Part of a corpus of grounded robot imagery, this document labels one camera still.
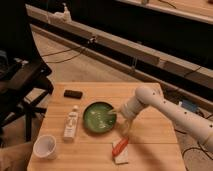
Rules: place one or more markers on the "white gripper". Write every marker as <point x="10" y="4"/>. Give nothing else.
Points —
<point x="129" y="111"/>

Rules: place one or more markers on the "green ceramic bowl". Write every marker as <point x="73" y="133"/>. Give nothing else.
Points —
<point x="96" y="117"/>

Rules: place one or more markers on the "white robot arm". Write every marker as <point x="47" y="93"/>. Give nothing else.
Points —
<point x="199" y="128"/>

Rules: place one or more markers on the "orange carrot toy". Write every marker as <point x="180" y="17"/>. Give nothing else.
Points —
<point x="120" y="147"/>

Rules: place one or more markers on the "white plastic bottle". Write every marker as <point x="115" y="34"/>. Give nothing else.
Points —
<point x="71" y="124"/>

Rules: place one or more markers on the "small black rectangular box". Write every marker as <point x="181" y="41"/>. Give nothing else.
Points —
<point x="73" y="94"/>

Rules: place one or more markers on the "blue object on floor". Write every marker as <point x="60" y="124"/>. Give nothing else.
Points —
<point x="189" y="106"/>

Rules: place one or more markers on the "white plastic cup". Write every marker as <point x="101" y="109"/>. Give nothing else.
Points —
<point x="45" y="147"/>

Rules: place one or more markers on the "black office chair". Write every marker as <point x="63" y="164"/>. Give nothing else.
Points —
<point x="23" y="72"/>

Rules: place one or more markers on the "white object on ledge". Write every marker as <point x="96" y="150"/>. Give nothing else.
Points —
<point x="65" y="15"/>

